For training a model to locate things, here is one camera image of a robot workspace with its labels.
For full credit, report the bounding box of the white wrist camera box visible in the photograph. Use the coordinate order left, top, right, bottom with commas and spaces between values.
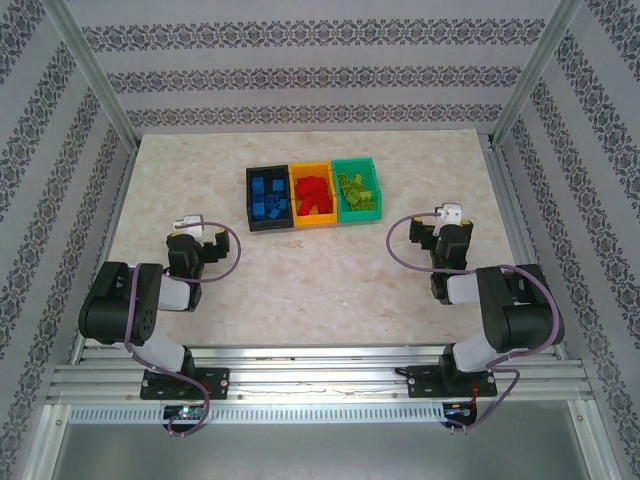
433, 202, 464, 236
172, 213, 207, 237

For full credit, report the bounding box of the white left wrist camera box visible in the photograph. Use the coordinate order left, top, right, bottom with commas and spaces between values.
172, 213, 207, 237

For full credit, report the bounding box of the black plastic bin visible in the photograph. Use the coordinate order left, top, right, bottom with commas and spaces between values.
245, 164, 295, 233

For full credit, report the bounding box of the aluminium rail beam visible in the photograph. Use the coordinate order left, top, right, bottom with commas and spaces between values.
47, 344, 594, 401

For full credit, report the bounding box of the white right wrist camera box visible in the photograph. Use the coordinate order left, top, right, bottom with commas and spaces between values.
433, 202, 464, 236

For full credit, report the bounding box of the green plastic bin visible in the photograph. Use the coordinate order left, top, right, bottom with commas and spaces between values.
330, 156, 384, 224

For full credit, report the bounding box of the slotted white cable duct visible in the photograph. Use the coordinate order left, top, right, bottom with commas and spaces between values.
67, 402, 446, 424

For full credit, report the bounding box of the grey metal panel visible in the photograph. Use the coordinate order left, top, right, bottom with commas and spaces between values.
49, 422, 591, 480

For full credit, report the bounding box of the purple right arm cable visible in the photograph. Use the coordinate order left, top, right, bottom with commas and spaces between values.
387, 210, 565, 436

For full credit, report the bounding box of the yellow plastic bin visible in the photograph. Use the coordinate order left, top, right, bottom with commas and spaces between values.
288, 161, 337, 229

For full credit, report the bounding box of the aluminium frame post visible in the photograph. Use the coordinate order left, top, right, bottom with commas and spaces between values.
489, 0, 587, 149
42, 0, 140, 151

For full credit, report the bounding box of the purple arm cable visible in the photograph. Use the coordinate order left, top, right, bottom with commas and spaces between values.
387, 210, 565, 436
124, 219, 244, 439

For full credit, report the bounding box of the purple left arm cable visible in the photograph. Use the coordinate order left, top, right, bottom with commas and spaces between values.
124, 219, 244, 439

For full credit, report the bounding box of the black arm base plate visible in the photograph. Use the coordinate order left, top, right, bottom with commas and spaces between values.
141, 367, 230, 401
407, 364, 499, 400

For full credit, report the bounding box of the aluminium table side rail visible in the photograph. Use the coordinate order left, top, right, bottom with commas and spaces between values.
69, 142, 142, 364
479, 132, 569, 361

